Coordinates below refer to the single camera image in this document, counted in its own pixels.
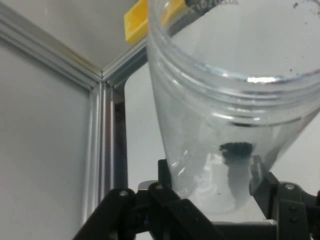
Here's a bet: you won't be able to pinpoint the long aluminium frame rail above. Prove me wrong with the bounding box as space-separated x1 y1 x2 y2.
82 79 128 226

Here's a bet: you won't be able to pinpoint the short aluminium frame rail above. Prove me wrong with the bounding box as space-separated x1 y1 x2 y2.
101 41 151 88

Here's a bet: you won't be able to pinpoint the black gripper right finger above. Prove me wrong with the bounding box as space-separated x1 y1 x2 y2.
249 154 320 240

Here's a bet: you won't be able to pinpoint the black grains in jar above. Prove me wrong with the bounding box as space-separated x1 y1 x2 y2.
219 141 253 166

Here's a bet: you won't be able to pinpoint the yellow plastic box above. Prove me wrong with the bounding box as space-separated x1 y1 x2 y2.
124 0 186 45

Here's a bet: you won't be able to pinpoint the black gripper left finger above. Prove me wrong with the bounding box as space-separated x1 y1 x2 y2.
72 159 226 240

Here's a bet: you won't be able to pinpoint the clear plastic jar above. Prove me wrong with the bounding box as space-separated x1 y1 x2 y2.
146 0 320 216

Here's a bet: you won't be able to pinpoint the upright aluminium frame post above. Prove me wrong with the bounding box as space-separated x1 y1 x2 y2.
0 3 106 93

